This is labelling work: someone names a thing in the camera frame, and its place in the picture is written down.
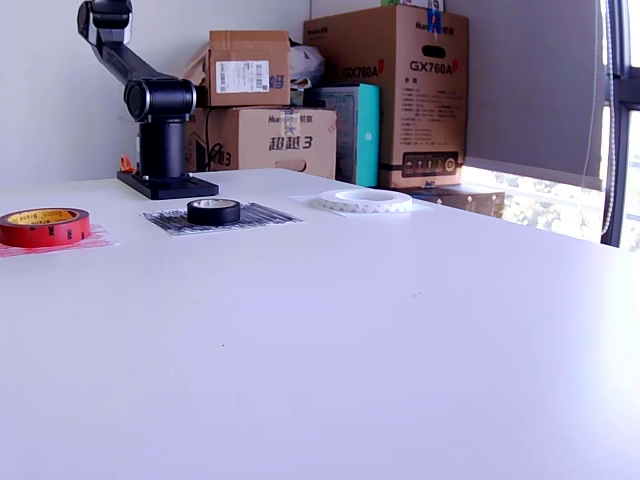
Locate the small plain cardboard box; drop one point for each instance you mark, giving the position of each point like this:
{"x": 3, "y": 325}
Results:
{"x": 250, "y": 50}

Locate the orange clamp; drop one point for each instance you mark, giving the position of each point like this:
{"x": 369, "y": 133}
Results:
{"x": 126, "y": 165}

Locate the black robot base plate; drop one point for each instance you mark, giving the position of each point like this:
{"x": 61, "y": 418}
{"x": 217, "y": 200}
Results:
{"x": 165, "y": 189}

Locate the blank white paper sheet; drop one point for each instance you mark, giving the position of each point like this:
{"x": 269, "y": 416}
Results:
{"x": 300, "y": 199}

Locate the large GX760A cardboard carton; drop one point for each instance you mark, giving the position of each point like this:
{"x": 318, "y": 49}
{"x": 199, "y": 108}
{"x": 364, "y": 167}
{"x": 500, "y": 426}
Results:
{"x": 425, "y": 125}

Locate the small black tape roll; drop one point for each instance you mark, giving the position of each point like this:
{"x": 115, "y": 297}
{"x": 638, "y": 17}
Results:
{"x": 212, "y": 215}

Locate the dark window frame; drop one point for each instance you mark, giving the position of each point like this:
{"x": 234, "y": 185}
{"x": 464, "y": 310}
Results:
{"x": 620, "y": 150}

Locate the grey roller blind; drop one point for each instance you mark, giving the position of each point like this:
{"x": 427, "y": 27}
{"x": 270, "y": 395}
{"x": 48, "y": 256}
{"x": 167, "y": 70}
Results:
{"x": 525, "y": 100}

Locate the white tape roll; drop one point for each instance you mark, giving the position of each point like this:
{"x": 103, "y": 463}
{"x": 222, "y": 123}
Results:
{"x": 365, "y": 205}

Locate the white plastic bag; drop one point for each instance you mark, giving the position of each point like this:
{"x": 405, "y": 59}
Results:
{"x": 305, "y": 62}

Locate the brown printed cardboard carton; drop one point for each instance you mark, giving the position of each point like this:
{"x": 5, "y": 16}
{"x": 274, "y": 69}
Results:
{"x": 300, "y": 140}

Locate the black scribbled paper sheet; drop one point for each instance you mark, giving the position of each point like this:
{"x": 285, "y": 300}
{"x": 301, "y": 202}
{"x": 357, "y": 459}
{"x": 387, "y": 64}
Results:
{"x": 270, "y": 218}

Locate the teal product box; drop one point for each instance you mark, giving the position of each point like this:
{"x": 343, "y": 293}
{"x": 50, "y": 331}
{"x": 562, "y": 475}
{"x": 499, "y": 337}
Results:
{"x": 369, "y": 135}

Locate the red tape roll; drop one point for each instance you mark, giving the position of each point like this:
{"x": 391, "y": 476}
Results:
{"x": 45, "y": 235}

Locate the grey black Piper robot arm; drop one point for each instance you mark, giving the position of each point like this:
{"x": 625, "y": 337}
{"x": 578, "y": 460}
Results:
{"x": 160, "y": 145}

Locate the red scribbled paper sheet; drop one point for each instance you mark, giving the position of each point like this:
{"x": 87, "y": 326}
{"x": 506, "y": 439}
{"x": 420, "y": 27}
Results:
{"x": 102, "y": 242}

